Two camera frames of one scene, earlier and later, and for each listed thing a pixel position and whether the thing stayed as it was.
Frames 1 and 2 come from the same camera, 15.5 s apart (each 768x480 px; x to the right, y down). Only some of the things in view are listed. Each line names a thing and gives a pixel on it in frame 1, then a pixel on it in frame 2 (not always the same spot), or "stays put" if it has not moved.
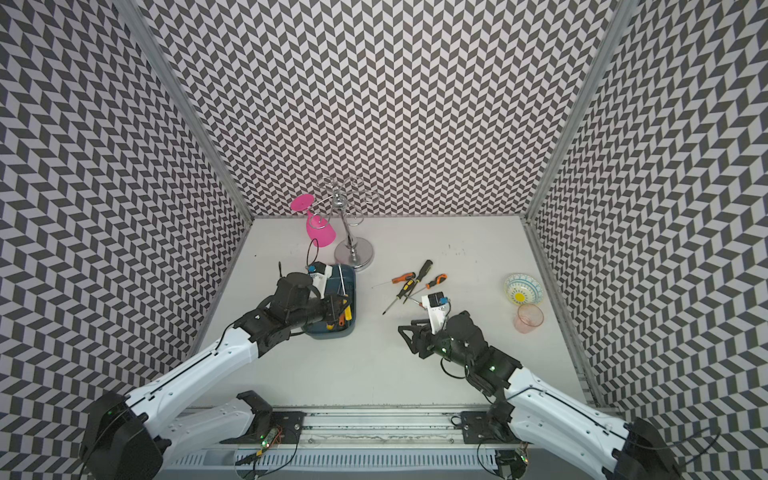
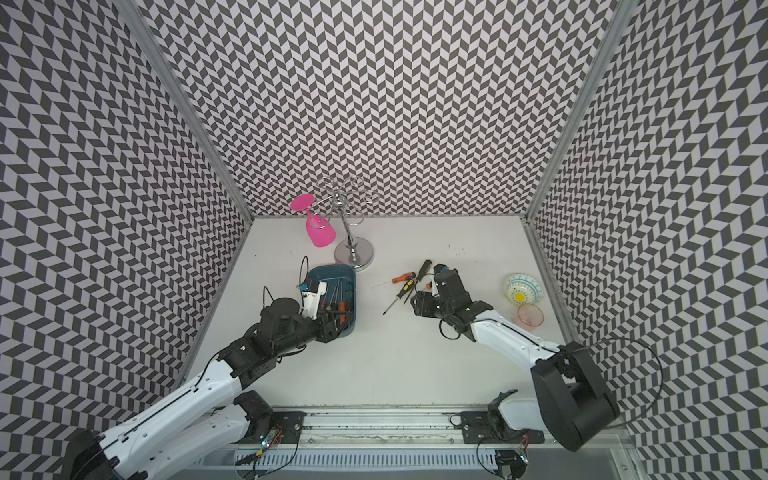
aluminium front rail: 382,428 stays put
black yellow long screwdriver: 427,265 stays put
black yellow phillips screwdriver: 407,286 stays put
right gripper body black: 441,345 -> 434,306
